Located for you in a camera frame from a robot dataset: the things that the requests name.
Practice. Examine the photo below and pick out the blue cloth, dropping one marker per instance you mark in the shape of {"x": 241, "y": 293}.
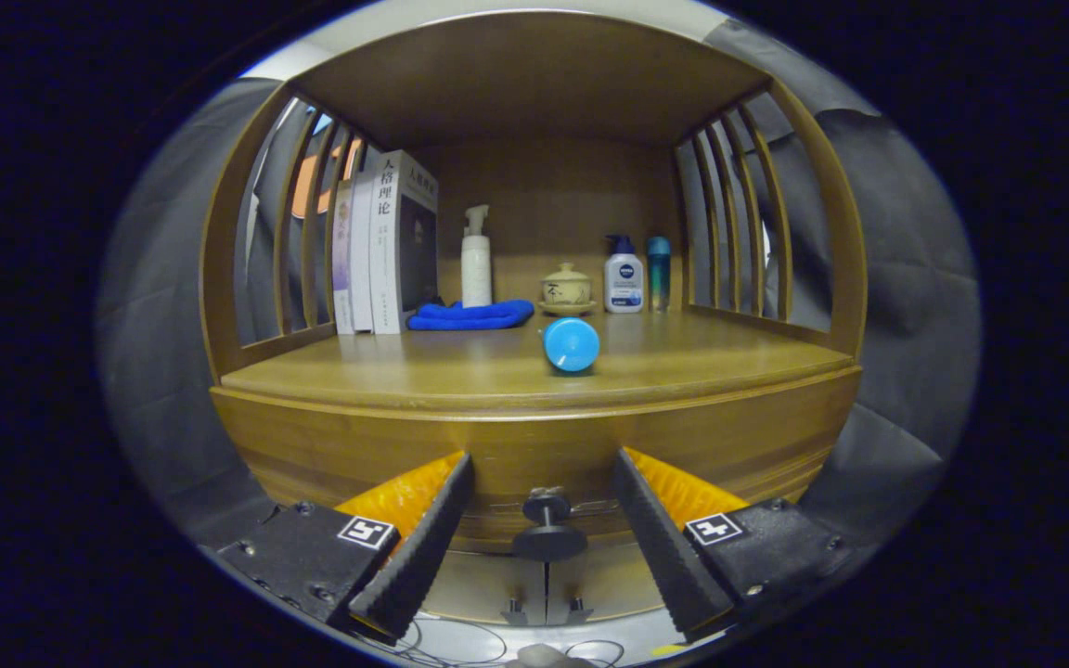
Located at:
{"x": 470, "y": 315}

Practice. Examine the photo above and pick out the wooden cabinet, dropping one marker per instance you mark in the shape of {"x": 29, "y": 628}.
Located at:
{"x": 534, "y": 74}

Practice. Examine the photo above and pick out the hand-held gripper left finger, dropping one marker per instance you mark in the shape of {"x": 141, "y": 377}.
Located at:
{"x": 423, "y": 557}

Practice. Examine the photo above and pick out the white lotion bottle blue cap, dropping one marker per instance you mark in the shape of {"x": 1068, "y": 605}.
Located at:
{"x": 624, "y": 283}

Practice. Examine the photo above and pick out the white pump bottle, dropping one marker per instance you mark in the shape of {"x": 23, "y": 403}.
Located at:
{"x": 476, "y": 269}

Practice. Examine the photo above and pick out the wooden cabinet door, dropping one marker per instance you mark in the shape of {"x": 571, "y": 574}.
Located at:
{"x": 488, "y": 584}
{"x": 609, "y": 580}

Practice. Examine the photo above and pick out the pale purple book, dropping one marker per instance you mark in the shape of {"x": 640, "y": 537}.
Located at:
{"x": 341, "y": 260}

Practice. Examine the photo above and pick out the beige lidded teacup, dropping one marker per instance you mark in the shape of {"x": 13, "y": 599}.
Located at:
{"x": 567, "y": 289}

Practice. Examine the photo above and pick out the black drawer knob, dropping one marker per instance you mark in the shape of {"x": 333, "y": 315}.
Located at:
{"x": 548, "y": 543}

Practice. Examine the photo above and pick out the grey book with portrait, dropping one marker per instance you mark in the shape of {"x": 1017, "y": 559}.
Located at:
{"x": 418, "y": 250}

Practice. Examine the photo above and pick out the wooden countertop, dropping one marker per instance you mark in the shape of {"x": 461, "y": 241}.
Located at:
{"x": 729, "y": 357}

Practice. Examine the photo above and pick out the wooden drawer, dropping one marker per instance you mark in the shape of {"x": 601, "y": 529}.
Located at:
{"x": 330, "y": 445}

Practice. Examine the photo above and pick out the teal bottle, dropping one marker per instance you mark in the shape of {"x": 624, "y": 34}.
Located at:
{"x": 659, "y": 274}

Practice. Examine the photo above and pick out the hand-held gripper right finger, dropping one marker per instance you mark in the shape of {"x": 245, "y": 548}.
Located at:
{"x": 664, "y": 557}

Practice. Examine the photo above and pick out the white book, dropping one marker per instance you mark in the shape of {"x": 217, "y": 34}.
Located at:
{"x": 362, "y": 260}

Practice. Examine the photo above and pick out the blue cosmetic tube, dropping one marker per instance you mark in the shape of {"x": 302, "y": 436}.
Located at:
{"x": 572, "y": 345}

